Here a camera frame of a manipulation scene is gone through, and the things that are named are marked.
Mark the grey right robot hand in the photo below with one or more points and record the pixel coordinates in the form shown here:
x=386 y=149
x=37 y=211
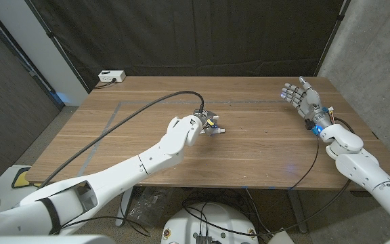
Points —
x=310 y=101

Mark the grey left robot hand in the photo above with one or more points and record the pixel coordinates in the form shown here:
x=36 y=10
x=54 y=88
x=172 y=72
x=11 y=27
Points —
x=210 y=122

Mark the white toothpaste tube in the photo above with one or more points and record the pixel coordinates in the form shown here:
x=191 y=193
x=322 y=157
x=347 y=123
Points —
x=220 y=130

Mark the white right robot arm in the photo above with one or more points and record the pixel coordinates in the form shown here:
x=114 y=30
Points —
x=361 y=166

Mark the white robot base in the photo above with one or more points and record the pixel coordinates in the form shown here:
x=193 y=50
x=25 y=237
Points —
x=212 y=223

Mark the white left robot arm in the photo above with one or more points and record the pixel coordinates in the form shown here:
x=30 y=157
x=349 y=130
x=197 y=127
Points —
x=154 y=156

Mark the white power strip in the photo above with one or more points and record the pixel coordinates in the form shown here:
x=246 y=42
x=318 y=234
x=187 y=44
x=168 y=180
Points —
x=112 y=76

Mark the black backdrop curtain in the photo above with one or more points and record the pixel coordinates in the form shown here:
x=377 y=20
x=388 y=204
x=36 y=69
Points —
x=198 y=34

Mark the black backdrop stand pole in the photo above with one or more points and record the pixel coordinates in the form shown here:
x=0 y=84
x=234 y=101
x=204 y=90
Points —
x=50 y=34
x=340 y=17

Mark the clear plastic bag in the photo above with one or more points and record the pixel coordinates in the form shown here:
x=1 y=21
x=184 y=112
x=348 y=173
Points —
x=151 y=203

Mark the grey table leg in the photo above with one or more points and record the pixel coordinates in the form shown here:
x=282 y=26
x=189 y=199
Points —
x=125 y=203
x=298 y=213

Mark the grey electronics module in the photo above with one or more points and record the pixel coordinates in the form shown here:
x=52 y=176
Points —
x=203 y=240

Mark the white panel corner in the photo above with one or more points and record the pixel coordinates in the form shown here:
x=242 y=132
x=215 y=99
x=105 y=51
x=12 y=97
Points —
x=281 y=238

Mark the white yellow floor mat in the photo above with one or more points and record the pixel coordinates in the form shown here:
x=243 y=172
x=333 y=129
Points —
x=20 y=178

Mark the dark wood panel door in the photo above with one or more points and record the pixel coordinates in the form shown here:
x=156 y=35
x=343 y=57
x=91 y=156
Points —
x=5 y=118

